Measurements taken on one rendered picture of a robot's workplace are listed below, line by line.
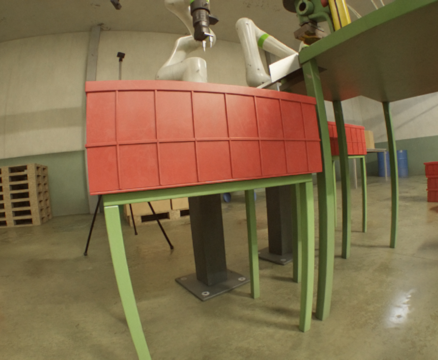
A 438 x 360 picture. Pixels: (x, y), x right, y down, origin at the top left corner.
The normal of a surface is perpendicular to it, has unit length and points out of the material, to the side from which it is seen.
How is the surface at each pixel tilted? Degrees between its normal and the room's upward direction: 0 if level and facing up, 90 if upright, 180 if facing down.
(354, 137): 90
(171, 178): 90
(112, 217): 90
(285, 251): 90
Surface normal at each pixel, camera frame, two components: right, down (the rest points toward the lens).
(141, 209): 0.48, -0.02
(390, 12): -0.90, 0.09
